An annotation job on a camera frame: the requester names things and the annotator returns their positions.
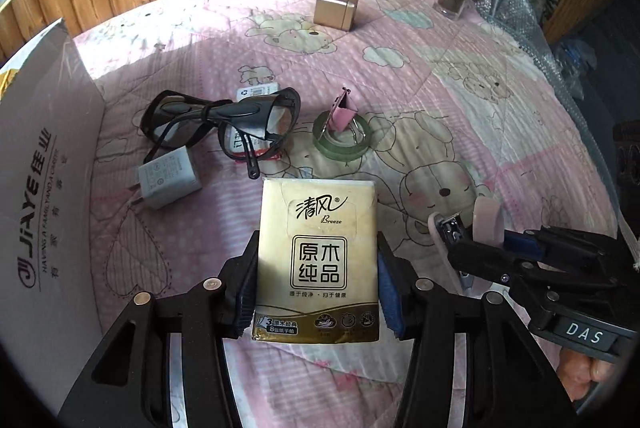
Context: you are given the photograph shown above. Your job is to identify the pink nail clipper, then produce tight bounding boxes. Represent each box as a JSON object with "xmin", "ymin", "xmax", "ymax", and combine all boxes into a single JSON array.
[{"xmin": 427, "ymin": 196, "xmax": 506, "ymax": 297}]

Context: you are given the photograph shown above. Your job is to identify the yellow tissue pack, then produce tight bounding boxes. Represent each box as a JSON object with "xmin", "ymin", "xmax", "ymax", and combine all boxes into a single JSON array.
[{"xmin": 252, "ymin": 179, "xmax": 380, "ymax": 344}]

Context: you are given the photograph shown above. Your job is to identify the black safety glasses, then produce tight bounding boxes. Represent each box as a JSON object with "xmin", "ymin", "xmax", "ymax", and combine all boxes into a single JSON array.
[{"xmin": 140, "ymin": 87, "xmax": 302, "ymax": 180}]

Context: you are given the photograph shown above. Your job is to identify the right hand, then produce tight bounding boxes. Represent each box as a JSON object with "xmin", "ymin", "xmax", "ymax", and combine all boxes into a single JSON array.
[{"xmin": 556, "ymin": 348, "xmax": 614, "ymax": 401}]

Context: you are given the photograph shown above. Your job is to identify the white usb charger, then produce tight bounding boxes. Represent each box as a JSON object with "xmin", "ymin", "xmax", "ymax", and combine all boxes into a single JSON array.
[{"xmin": 129, "ymin": 146, "xmax": 202, "ymax": 210}]

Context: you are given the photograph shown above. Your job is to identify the green tape roll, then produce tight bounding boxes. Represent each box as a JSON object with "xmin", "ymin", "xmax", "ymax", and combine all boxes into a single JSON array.
[{"xmin": 312, "ymin": 112, "xmax": 373, "ymax": 162}]

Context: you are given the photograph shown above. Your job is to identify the pink binder clip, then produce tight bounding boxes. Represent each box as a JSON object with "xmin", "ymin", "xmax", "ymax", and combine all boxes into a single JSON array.
[{"xmin": 321, "ymin": 87, "xmax": 357, "ymax": 136}]

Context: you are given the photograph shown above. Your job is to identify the pink cartoon quilt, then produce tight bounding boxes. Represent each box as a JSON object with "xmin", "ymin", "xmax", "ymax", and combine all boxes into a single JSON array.
[{"xmin": 71, "ymin": 0, "xmax": 622, "ymax": 428}]

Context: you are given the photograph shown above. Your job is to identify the white Jiaye cardboard box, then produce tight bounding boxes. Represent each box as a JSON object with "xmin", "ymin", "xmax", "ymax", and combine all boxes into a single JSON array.
[{"xmin": 1, "ymin": 21, "xmax": 105, "ymax": 412}]

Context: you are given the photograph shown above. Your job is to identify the gold metal tin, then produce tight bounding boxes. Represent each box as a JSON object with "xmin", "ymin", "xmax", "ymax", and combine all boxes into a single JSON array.
[{"xmin": 314, "ymin": 0, "xmax": 359, "ymax": 32}]

